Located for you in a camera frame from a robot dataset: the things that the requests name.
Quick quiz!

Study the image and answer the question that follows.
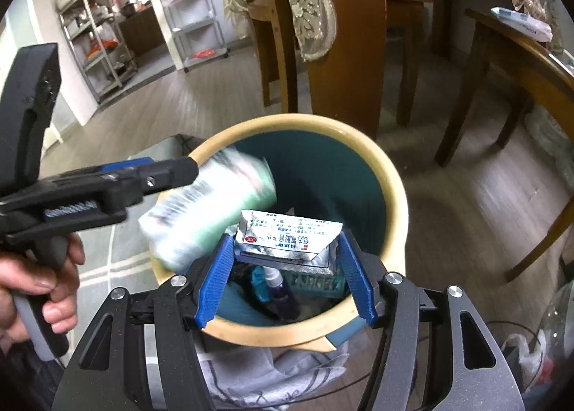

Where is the blue wet wipes pack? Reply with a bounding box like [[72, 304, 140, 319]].
[[281, 271, 346, 299]]

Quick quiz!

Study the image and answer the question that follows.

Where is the blue glove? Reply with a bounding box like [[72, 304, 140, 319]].
[[250, 265, 270, 304]]

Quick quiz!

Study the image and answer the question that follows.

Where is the green white medicine box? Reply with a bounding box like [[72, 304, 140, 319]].
[[139, 147, 276, 273]]

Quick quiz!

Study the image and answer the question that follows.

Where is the silver foil sachet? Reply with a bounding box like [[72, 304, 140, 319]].
[[235, 210, 343, 275]]

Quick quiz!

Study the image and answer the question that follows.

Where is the purple spray bottle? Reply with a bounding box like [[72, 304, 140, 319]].
[[263, 266, 301, 321]]

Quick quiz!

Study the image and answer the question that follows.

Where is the person's left hand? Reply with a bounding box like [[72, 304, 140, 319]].
[[1, 233, 86, 353]]

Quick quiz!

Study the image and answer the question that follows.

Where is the metal storage shelf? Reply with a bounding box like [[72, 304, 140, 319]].
[[56, 0, 138, 103]]

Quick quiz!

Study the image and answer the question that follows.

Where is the white rolling shelf cart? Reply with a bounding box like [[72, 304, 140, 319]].
[[160, 0, 229, 72]]

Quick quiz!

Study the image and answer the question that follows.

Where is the wooden chair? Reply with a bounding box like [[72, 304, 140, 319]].
[[245, 0, 299, 113]]

